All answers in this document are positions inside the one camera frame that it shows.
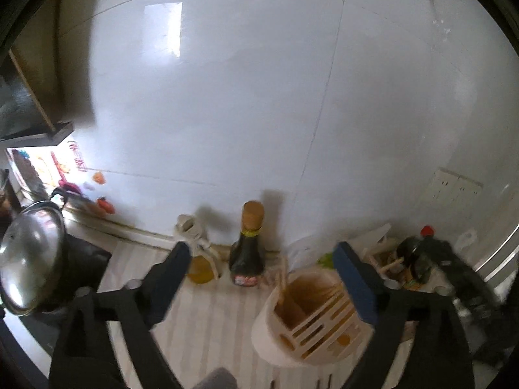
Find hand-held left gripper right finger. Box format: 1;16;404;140
333;241;475;389

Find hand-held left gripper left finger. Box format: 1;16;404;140
49;241;192;389

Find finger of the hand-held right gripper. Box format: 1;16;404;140
426;238;503;306

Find cream plastic utensil holder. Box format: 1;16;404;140
251;269;380;369

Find person's left forearm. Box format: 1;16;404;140
195;367;238;389

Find glass oil dispenser bottle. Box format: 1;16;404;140
175;214;220;285

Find frosted glass sliding door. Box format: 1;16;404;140
472;223;519;278

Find red cap sauce bottle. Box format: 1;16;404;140
395;226;438;285

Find white plastic container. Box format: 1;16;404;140
363;222;393;254

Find striped cat tablecloth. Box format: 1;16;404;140
97;243;406;389

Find dark bottle tan cap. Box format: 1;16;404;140
229;200;266;288

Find steel wok lid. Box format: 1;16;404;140
0;200;67;317

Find black range hood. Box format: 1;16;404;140
0;49;76;147

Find white wall socket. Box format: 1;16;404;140
456;175;484;213
428;168;461;205

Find red stamp wall sticker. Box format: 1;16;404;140
67;141;87;174

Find colourful wall stickers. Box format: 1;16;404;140
7;148;63;195

